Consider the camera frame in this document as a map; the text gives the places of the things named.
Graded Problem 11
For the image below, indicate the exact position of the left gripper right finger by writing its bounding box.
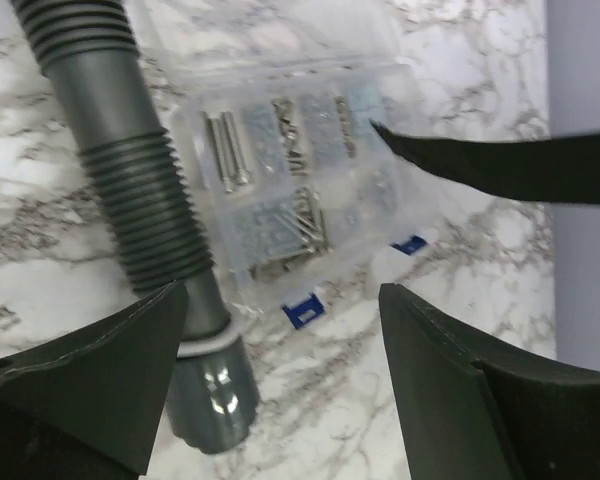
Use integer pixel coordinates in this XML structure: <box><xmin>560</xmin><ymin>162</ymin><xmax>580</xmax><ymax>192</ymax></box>
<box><xmin>378</xmin><ymin>284</ymin><xmax>600</xmax><ymax>480</ymax></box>

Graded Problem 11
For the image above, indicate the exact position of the black folding umbrella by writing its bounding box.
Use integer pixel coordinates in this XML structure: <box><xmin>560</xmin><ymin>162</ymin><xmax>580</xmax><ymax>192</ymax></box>
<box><xmin>371</xmin><ymin>122</ymin><xmax>600</xmax><ymax>205</ymax></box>

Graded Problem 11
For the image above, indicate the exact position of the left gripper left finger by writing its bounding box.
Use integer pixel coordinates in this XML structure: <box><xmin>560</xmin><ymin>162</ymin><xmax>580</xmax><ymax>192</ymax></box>
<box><xmin>0</xmin><ymin>282</ymin><xmax>188</xmax><ymax>480</ymax></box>

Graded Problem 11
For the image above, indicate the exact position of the grey corrugated hose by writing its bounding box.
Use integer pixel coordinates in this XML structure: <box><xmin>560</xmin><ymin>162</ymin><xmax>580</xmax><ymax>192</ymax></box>
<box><xmin>7</xmin><ymin>0</ymin><xmax>261</xmax><ymax>455</ymax></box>

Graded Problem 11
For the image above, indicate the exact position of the clear plastic screw box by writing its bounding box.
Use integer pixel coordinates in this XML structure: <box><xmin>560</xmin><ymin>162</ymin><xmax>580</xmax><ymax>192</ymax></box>
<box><xmin>174</xmin><ymin>65</ymin><xmax>416</xmax><ymax>328</ymax></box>

